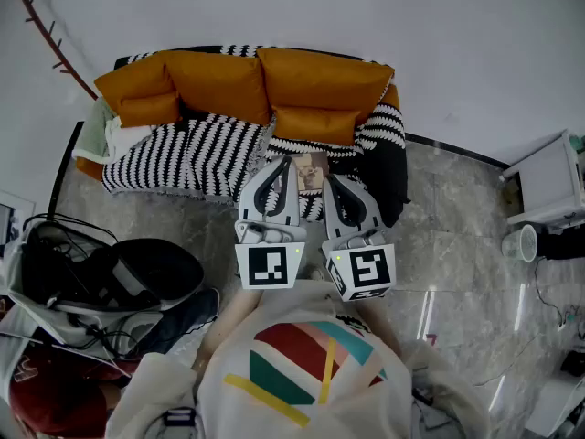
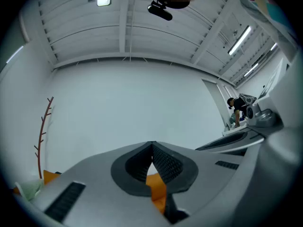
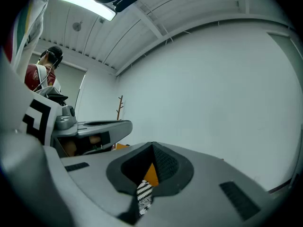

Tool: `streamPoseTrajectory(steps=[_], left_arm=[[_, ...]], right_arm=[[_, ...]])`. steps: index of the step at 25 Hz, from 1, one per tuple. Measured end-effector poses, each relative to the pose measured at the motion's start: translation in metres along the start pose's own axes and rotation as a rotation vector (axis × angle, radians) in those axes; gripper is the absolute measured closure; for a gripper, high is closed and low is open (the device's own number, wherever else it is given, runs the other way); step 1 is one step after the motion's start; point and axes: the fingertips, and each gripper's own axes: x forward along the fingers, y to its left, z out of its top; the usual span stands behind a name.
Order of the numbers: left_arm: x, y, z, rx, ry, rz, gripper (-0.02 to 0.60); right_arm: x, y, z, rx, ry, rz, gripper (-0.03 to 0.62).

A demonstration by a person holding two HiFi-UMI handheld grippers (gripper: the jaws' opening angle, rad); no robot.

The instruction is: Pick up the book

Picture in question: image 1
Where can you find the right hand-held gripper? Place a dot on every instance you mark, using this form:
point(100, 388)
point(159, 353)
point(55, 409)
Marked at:
point(365, 268)

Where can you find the red garment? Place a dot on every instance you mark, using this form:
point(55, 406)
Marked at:
point(55, 391)

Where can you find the black cloth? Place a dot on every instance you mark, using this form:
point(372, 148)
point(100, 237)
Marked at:
point(386, 181)

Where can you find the white towel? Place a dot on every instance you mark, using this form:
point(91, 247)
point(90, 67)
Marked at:
point(125, 137)

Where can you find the white framed picture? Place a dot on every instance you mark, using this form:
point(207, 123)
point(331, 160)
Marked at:
point(11, 217)

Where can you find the large orange cushion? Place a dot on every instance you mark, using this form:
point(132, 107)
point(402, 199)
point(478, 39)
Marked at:
point(320, 78)
point(219, 85)
point(132, 78)

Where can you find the pale green blanket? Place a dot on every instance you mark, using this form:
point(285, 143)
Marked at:
point(93, 135)

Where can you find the orange sofa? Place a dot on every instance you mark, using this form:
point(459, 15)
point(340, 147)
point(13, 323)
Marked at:
point(393, 99)

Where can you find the person's left forearm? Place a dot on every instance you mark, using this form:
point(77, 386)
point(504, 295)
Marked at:
point(226, 327)

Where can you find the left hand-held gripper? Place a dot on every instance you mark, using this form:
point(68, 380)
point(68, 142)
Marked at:
point(269, 265)

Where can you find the black bag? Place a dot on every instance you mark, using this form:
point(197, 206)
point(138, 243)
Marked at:
point(119, 272)

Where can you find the white table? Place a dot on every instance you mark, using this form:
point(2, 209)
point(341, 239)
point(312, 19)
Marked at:
point(560, 405)

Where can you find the brown wooden coat rack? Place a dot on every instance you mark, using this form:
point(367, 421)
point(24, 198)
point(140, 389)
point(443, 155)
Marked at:
point(50, 39)

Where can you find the white cabinet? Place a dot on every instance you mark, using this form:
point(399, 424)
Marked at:
point(548, 176)

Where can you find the brown cover book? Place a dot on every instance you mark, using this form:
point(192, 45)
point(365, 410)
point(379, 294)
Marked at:
point(311, 172)

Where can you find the white storage box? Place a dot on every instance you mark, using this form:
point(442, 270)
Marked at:
point(55, 318)

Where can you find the cream shirt with colour stripes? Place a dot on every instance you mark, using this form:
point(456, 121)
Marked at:
point(301, 368)

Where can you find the dark blue cloth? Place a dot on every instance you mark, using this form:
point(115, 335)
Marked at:
point(183, 320)

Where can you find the white power strip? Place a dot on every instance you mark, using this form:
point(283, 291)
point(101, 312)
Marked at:
point(573, 320)

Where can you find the small orange cushion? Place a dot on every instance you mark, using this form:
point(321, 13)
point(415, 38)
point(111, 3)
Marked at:
point(315, 124)
point(148, 110)

